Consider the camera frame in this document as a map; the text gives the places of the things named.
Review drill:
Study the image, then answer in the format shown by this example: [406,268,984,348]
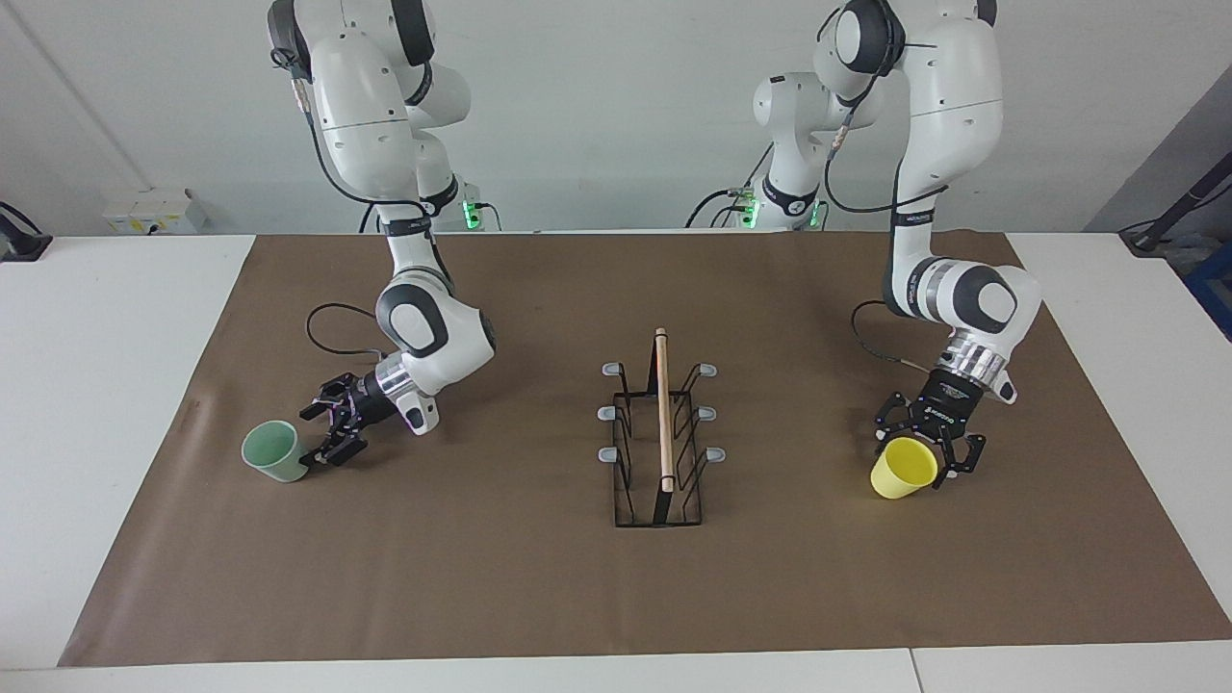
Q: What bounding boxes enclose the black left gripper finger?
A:
[929,433,988,489]
[874,392,915,453]

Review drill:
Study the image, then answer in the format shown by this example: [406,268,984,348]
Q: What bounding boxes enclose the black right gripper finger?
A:
[300,375,359,422]
[306,414,370,470]

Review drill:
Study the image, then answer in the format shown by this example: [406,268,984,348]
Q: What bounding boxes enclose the yellow plastic cup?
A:
[870,438,939,501]

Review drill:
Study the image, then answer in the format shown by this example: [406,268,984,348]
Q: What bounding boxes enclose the pale green plastic cup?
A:
[241,421,311,483]

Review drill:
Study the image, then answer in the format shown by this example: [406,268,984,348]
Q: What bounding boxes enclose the brown paper table mat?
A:
[58,231,1232,667]

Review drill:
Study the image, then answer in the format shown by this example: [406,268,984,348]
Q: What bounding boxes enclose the black stand pole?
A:
[1119,154,1232,256]

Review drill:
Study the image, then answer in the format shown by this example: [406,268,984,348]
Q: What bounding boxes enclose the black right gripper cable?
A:
[306,303,386,362]

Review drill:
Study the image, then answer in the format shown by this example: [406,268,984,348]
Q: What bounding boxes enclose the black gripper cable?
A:
[852,300,939,372]
[306,303,386,362]

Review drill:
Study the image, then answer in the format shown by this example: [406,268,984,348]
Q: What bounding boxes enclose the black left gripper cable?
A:
[852,300,939,372]

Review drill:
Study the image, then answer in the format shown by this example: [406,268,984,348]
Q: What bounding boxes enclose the black wire cup rack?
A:
[599,327,728,528]

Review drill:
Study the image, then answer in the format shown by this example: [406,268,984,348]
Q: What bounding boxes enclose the white wall socket box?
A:
[103,188,208,235]

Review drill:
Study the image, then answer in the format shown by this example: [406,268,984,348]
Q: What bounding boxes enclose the black base cables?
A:
[685,144,771,229]

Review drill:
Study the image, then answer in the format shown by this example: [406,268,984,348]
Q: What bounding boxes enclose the black clamp mount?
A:
[0,202,52,263]

